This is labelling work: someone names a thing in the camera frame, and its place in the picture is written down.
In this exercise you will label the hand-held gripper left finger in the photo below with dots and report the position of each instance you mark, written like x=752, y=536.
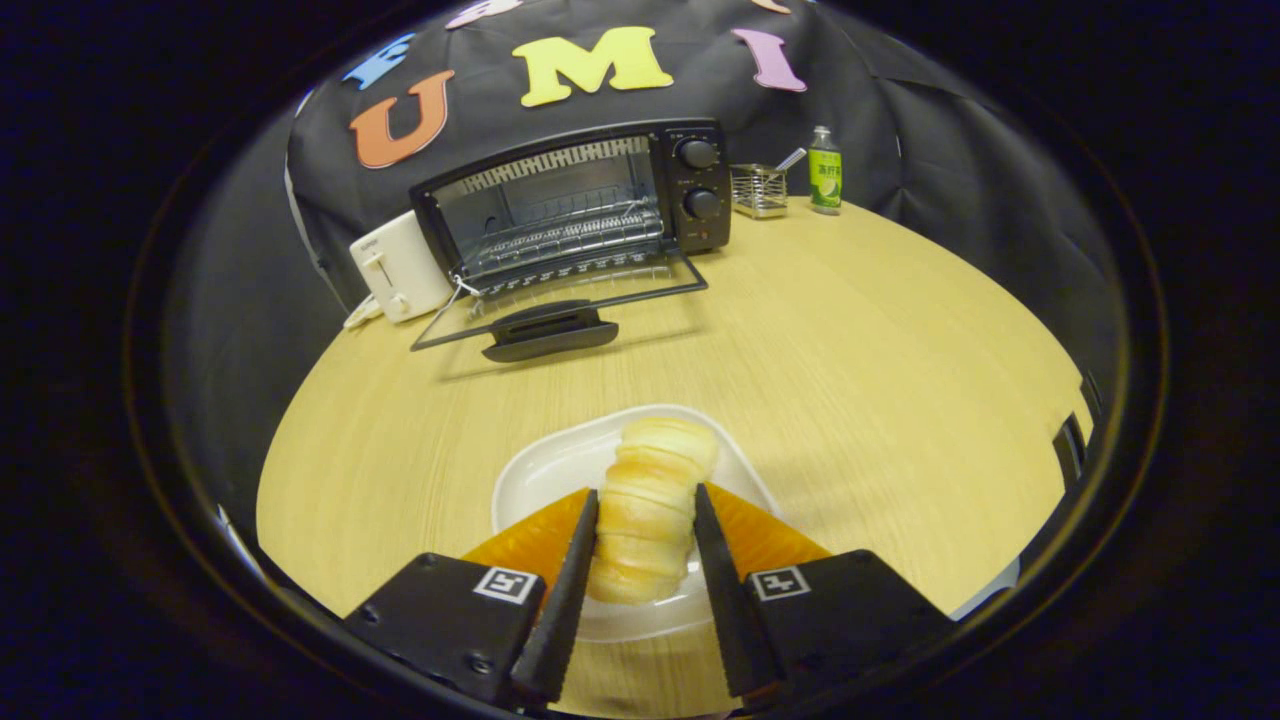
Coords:
x=560, y=610

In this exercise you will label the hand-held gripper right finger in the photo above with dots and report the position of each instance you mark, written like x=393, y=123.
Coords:
x=725, y=610

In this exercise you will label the spiral bread roll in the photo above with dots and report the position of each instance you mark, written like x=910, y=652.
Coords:
x=650, y=500

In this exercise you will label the black toaster oven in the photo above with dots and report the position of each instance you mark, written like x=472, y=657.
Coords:
x=700, y=180

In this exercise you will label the white pop-up toaster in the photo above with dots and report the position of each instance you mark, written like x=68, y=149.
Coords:
x=405, y=265

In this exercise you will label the white plate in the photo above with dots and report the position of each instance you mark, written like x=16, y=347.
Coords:
x=545, y=470

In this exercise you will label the green label drink bottle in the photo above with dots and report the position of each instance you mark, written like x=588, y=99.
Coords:
x=825, y=180

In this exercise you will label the black backdrop cloth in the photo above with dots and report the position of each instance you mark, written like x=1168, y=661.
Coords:
x=930, y=130

